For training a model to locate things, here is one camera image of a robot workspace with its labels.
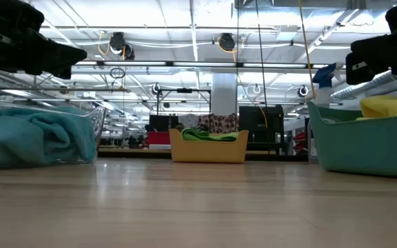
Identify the white building column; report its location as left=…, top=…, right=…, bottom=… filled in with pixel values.
left=211, top=72, right=238, bottom=116

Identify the green microfiber towel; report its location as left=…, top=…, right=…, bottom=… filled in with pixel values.
left=212, top=132, right=240, bottom=143
left=181, top=127, right=227, bottom=141

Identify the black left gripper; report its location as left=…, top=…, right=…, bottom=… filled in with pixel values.
left=0, top=0, right=88, bottom=79

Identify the black metal table frame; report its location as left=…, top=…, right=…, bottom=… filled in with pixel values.
left=97, top=151, right=309, bottom=163

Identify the yellow microfiber towel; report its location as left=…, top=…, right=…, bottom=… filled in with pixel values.
left=356, top=95, right=397, bottom=121

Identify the long light bar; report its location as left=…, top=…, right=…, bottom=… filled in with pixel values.
left=70, top=59, right=347, bottom=71

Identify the black monitor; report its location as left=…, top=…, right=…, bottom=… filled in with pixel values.
left=149, top=114, right=179, bottom=132

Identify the orange plastic basket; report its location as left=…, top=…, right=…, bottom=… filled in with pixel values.
left=168, top=128, right=250, bottom=164

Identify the teal plastic basket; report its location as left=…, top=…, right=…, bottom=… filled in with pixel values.
left=307, top=100, right=397, bottom=180

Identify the black ceiling cable reel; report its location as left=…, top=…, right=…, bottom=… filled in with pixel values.
left=218, top=32, right=236, bottom=52
left=110, top=31, right=127, bottom=52

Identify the black cabinet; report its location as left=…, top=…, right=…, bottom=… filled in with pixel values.
left=238, top=105, right=285, bottom=155

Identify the red box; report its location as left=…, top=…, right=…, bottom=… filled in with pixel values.
left=146, top=130, right=171, bottom=149

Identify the floral patterned fabric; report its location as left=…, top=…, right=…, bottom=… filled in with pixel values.
left=198, top=113, right=240, bottom=134

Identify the yellow hanging cable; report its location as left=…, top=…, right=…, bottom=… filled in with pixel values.
left=298, top=0, right=316, bottom=101

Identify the clear plastic basket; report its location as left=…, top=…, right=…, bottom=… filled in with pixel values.
left=0, top=96, right=107, bottom=169

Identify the spray bottle with blue trigger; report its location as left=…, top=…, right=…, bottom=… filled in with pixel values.
left=311, top=61, right=346, bottom=106

